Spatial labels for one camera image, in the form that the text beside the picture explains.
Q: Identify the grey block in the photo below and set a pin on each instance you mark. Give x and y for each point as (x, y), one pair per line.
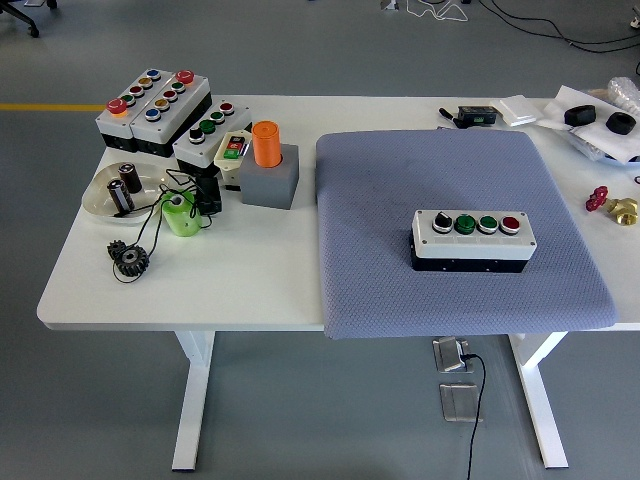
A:
(267, 185)

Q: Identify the white table leg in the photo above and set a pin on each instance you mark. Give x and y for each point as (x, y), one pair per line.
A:
(196, 390)
(537, 395)

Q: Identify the cream red-green switch box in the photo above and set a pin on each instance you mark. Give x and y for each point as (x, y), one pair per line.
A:
(231, 150)

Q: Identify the brass valve fitting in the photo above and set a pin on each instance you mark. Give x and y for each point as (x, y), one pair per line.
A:
(622, 210)

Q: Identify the open metal floor socket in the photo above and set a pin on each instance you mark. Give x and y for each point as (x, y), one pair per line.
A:
(450, 355)

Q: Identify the four-control white black button box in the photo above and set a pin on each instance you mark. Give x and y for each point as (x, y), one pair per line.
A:
(192, 150)
(470, 245)

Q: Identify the orange cylinder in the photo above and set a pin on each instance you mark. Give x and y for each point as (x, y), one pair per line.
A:
(266, 145)

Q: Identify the white switch plate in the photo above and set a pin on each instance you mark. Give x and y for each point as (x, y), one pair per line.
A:
(515, 111)

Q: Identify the white paper sheet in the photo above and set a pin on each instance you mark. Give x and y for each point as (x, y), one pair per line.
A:
(567, 97)

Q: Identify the black office chair base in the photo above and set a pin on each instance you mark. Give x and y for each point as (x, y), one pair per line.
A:
(20, 12)

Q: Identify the brown capacitor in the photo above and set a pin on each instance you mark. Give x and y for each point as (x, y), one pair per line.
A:
(120, 196)
(131, 179)

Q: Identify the five-button box with mushroom button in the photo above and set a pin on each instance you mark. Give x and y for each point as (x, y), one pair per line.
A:
(172, 120)
(112, 125)

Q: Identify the grey metal floor stand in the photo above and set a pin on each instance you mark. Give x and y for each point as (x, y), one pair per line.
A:
(389, 4)

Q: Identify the green plastic cylinder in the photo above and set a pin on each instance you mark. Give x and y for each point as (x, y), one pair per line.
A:
(181, 217)

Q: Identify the grey-blue textured mat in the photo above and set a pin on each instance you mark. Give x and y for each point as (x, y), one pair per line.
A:
(375, 250)

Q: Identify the closed metal floor plate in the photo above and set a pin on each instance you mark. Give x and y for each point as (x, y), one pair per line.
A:
(460, 402)

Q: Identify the bubble wrap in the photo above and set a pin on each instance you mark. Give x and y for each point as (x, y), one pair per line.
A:
(625, 90)

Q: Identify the clear oval dish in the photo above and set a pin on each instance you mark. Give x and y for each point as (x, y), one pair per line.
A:
(97, 200)

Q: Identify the small dark metal gear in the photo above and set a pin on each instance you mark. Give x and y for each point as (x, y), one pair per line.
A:
(115, 248)

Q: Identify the large dark metal gear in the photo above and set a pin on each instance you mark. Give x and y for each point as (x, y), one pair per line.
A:
(132, 262)

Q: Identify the black electronic module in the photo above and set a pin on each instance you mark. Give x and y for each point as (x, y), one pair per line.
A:
(477, 115)

